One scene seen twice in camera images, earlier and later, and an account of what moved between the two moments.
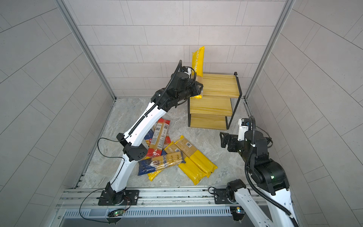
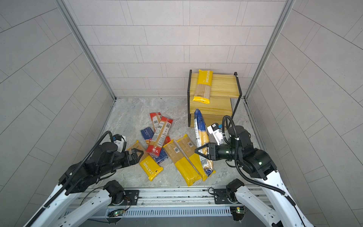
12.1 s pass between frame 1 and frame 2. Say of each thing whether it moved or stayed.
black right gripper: moved
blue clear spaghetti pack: moved
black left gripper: moved
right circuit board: stayed
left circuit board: stayed
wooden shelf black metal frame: stayed
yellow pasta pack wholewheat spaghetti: moved
